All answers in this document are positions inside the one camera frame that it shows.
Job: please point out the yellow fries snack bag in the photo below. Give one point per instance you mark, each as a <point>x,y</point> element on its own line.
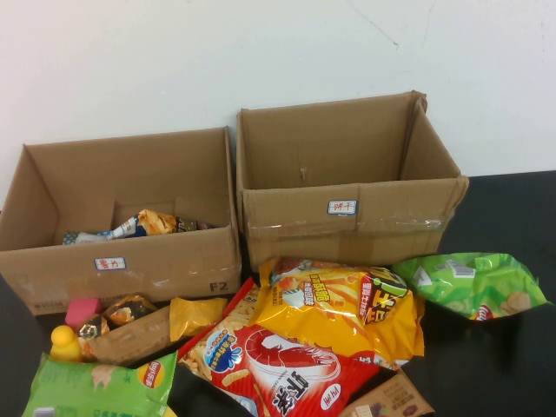
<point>330,321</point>

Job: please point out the green cucumber Lay's chips bag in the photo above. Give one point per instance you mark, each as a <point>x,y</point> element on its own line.
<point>456,282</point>

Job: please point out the orange and white snack bag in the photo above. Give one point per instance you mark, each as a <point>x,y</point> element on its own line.
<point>152,221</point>

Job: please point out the small yellow snack packet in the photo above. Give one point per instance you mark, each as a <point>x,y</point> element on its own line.
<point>191,317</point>

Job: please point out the orange and black snack packet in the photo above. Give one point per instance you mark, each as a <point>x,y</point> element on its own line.
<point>130,308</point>
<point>92,329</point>

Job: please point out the long brown snack packet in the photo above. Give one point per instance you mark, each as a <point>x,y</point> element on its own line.
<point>130,339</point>

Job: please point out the taped cardboard box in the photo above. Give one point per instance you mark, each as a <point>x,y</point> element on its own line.
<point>304,234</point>

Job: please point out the white label with blue border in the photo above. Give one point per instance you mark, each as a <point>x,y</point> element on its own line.
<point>342,207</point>

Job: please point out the cardboard box with F2 print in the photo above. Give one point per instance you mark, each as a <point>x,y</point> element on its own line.
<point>174,260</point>

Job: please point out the red shrimp cracker bag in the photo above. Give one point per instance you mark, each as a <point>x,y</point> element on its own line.
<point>278,365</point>

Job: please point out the white label with red writing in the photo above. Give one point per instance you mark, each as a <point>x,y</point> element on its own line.
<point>110,264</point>

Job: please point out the pink block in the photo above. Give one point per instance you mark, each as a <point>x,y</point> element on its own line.
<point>82,310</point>

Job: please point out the brown cookie box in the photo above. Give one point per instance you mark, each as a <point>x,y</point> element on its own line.
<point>391,399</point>

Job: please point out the yellow plastic toy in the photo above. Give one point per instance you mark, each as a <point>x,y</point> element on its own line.
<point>64,343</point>

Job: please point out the light green Lay's chips bag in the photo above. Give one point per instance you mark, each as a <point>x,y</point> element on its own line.
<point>87,386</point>

